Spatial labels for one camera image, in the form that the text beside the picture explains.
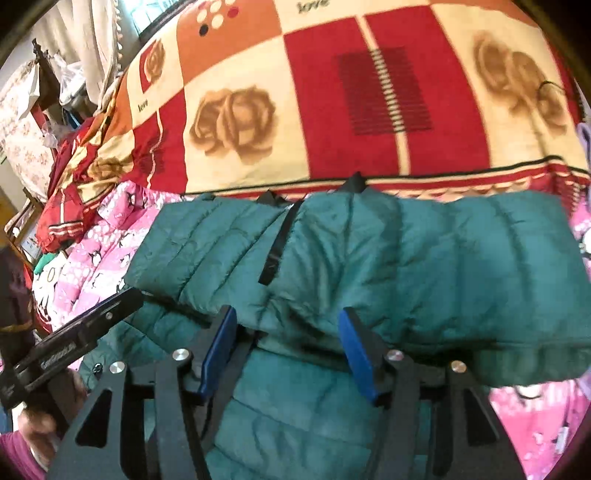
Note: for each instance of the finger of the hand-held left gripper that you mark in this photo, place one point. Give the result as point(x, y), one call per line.
point(115, 307)

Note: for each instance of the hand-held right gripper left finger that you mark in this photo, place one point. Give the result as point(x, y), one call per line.
point(216, 353)

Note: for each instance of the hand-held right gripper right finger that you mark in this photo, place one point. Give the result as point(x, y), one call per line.
point(359, 357)

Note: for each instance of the green puffer jacket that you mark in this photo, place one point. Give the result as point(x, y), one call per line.
point(369, 258)

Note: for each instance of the person's left forearm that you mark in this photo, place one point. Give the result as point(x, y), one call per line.
point(18, 459)

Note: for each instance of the person's left hand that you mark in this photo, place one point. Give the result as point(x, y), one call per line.
point(39, 434)

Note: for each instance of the dark purple cloth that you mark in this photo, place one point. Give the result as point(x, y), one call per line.
point(16, 304)

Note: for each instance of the pink penguin print blanket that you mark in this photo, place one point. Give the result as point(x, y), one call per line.
point(92, 249)

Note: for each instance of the white green printed cloth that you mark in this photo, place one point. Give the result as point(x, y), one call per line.
point(46, 277)

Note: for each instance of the red ruffled pillow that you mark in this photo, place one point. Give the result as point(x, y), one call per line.
point(64, 207)

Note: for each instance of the dark wooden bedpost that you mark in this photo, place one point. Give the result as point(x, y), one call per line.
point(46, 78)

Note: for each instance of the red orange rose print blanket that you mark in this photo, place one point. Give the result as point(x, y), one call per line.
point(323, 115)

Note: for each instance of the white curtain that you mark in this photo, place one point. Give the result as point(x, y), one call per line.
point(92, 41)

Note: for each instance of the lilac cloth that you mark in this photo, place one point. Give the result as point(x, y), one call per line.
point(584, 143)

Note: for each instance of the wooden picture frame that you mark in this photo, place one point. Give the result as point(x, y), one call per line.
point(25, 230)

